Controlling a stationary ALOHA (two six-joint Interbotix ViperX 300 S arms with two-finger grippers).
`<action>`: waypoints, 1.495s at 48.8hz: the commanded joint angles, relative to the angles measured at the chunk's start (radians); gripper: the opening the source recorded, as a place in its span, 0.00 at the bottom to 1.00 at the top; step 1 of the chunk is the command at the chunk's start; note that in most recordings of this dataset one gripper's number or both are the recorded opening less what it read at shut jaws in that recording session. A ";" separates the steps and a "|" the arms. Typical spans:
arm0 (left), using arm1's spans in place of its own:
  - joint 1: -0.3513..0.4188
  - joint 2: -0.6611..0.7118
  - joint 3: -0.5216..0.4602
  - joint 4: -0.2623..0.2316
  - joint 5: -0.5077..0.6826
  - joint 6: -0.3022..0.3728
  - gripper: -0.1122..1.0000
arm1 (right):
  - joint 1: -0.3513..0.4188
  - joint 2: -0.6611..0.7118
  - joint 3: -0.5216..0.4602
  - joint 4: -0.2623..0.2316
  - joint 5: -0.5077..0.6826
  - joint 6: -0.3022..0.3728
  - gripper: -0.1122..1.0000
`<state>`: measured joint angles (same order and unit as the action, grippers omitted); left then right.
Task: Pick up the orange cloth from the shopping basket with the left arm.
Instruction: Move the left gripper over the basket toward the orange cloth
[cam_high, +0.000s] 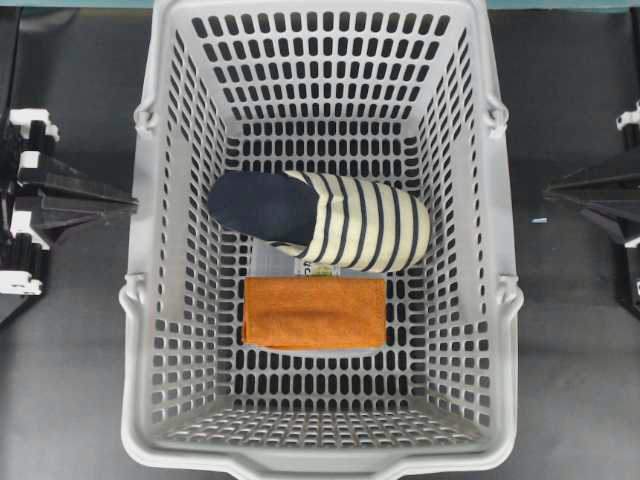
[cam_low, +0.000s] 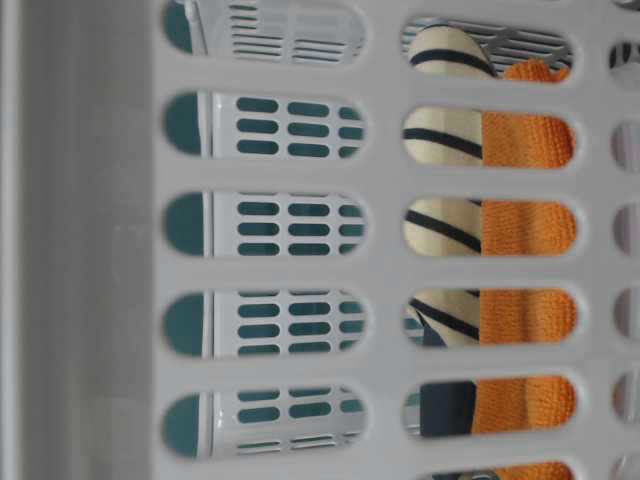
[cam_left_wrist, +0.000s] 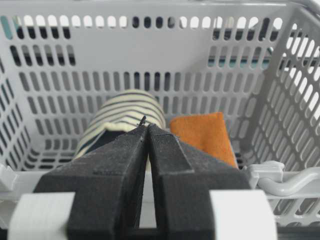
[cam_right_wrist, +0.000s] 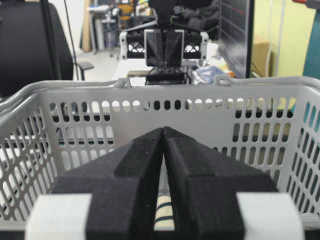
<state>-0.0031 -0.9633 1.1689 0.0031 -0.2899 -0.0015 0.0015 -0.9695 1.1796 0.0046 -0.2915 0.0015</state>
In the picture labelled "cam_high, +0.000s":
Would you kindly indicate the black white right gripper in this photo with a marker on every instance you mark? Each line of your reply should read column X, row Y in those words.
column 609, row 185

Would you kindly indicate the folded orange cloth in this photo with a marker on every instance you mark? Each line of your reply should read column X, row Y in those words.
column 314, row 313

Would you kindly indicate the navy striped cream slipper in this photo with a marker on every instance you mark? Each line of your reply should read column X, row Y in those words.
column 325, row 219

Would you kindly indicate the grey plastic shopping basket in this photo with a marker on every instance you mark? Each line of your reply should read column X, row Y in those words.
column 400, row 92

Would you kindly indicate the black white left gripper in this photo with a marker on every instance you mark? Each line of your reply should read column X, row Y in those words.
column 67, row 199

